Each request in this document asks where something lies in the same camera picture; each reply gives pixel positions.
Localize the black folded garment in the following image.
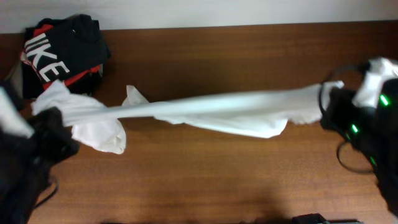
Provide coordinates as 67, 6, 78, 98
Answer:
21, 62, 103, 99

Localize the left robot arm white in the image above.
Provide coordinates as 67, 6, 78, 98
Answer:
1, 89, 80, 224

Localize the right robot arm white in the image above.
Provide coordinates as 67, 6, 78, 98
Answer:
352, 57, 397, 217

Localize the black Nike t-shirt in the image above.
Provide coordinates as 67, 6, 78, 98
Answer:
21, 14, 110, 83

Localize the white t-shirt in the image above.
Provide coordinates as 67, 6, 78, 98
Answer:
32, 81, 344, 154

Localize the grey folded garment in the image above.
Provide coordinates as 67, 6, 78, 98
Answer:
5, 62, 23, 99

